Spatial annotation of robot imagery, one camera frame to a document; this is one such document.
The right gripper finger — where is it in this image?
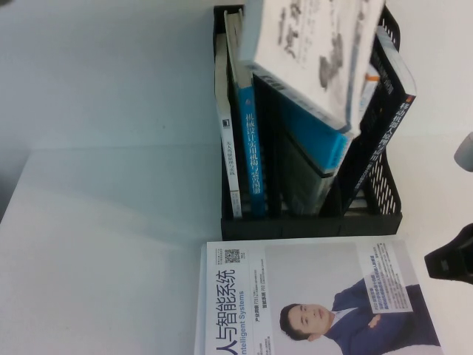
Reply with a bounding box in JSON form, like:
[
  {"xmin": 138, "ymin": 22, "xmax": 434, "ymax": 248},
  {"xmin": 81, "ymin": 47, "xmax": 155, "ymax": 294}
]
[{"xmin": 423, "ymin": 224, "xmax": 473, "ymax": 286}]

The white car suspension book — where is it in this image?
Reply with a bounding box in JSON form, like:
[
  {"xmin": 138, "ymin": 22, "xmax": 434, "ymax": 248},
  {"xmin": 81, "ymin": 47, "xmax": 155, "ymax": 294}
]
[{"xmin": 238, "ymin": 0, "xmax": 387, "ymax": 136}]

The black mobile robot book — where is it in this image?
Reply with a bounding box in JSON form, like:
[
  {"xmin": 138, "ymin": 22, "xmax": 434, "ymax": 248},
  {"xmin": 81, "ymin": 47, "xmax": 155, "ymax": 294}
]
[{"xmin": 338, "ymin": 25, "xmax": 419, "ymax": 215}]

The black perforated plastic book stand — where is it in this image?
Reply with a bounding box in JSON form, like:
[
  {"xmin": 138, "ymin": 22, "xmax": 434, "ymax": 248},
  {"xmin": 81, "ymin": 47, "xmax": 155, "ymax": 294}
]
[{"xmin": 212, "ymin": 3, "xmax": 404, "ymax": 241}]

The thick blue spine book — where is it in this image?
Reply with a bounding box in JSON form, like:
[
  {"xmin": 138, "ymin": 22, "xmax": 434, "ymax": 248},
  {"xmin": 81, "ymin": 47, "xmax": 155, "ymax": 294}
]
[{"xmin": 223, "ymin": 9, "xmax": 269, "ymax": 219}]

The thin white spine book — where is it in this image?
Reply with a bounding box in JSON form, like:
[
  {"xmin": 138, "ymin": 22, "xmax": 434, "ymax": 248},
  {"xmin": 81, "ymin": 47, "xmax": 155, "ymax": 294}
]
[{"xmin": 214, "ymin": 35, "xmax": 244, "ymax": 219}]

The magazine with suited man cover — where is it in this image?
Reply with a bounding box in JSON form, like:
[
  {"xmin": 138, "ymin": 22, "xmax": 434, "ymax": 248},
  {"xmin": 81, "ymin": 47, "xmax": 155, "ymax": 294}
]
[{"xmin": 194, "ymin": 239, "xmax": 443, "ymax": 355}]

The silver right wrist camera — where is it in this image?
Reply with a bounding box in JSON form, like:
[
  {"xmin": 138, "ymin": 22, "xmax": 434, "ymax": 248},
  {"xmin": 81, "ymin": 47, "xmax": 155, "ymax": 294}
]
[{"xmin": 453, "ymin": 132, "xmax": 473, "ymax": 172}]

